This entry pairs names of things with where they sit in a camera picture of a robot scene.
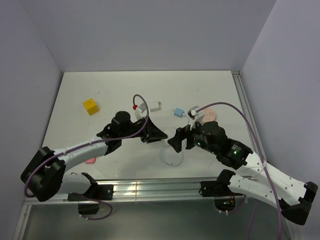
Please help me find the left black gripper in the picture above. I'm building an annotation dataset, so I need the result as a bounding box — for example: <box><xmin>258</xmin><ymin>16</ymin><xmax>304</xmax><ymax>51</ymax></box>
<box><xmin>120</xmin><ymin>115</ymin><xmax>167</xmax><ymax>144</ymax></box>

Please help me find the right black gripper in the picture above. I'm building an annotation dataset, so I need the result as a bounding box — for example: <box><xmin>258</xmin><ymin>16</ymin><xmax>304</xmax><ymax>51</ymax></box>
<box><xmin>167</xmin><ymin>117</ymin><xmax>219</xmax><ymax>155</ymax></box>

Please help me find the light blue cable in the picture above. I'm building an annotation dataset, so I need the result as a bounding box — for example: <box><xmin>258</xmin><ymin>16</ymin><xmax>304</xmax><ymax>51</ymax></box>
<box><xmin>159</xmin><ymin>113</ymin><xmax>191</xmax><ymax>168</ymax></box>

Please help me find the blue charger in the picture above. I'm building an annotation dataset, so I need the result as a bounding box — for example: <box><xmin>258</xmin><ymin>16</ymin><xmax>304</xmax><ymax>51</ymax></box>
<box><xmin>173</xmin><ymin>107</ymin><xmax>185</xmax><ymax>118</ymax></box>

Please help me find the pink round power strip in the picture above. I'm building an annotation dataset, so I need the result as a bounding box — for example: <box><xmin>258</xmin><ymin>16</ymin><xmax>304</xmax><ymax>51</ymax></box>
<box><xmin>201</xmin><ymin>107</ymin><xmax>216</xmax><ymax>125</ymax></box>

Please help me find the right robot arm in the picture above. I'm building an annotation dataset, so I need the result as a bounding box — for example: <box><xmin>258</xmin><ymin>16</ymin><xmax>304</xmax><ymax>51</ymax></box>
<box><xmin>167</xmin><ymin>121</ymin><xmax>318</xmax><ymax>226</ymax></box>

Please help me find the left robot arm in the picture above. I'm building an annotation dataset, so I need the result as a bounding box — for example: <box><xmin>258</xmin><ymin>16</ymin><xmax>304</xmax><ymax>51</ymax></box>
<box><xmin>20</xmin><ymin>111</ymin><xmax>168</xmax><ymax>202</ymax></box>

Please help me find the pink flat plug adapter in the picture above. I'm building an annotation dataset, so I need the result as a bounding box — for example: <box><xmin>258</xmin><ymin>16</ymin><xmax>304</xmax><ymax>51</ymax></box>
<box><xmin>85</xmin><ymin>157</ymin><xmax>97</xmax><ymax>164</ymax></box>

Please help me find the white charger near centre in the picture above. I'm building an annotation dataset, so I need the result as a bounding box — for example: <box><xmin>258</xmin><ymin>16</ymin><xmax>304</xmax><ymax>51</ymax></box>
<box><xmin>148</xmin><ymin>101</ymin><xmax>162</xmax><ymax>112</ymax></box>

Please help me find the yellow cube socket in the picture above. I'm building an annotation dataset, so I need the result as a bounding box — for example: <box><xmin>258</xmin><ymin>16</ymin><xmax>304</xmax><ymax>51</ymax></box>
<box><xmin>82</xmin><ymin>98</ymin><xmax>99</xmax><ymax>116</ymax></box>

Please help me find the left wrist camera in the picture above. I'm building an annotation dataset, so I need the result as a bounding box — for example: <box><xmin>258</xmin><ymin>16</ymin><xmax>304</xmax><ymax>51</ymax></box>
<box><xmin>132</xmin><ymin>103</ymin><xmax>148</xmax><ymax>121</ymax></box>

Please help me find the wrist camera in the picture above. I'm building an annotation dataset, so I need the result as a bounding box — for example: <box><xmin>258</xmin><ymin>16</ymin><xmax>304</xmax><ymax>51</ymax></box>
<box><xmin>187</xmin><ymin>105</ymin><xmax>205</xmax><ymax>130</ymax></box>
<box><xmin>132</xmin><ymin>103</ymin><xmax>148</xmax><ymax>121</ymax></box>

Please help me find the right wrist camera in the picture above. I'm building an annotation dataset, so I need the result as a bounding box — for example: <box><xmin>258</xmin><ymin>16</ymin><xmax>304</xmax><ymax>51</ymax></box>
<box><xmin>187</xmin><ymin>105</ymin><xmax>205</xmax><ymax>130</ymax></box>

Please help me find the aluminium front rail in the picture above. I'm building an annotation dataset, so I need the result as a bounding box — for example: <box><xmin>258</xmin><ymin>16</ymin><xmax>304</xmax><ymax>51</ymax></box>
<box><xmin>23</xmin><ymin>177</ymin><xmax>251</xmax><ymax>206</ymax></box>

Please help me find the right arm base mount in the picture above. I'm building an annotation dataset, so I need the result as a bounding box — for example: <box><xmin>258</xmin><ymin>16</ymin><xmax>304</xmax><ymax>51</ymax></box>
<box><xmin>198</xmin><ymin>180</ymin><xmax>238</xmax><ymax>212</ymax></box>

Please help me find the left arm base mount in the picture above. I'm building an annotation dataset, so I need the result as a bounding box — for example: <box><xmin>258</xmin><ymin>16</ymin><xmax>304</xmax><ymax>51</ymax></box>
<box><xmin>67</xmin><ymin>184</ymin><xmax>114</xmax><ymax>216</ymax></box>

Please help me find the aluminium side rail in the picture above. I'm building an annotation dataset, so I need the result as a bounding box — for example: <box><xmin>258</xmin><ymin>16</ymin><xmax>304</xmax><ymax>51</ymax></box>
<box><xmin>231</xmin><ymin>70</ymin><xmax>268</xmax><ymax>162</ymax></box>

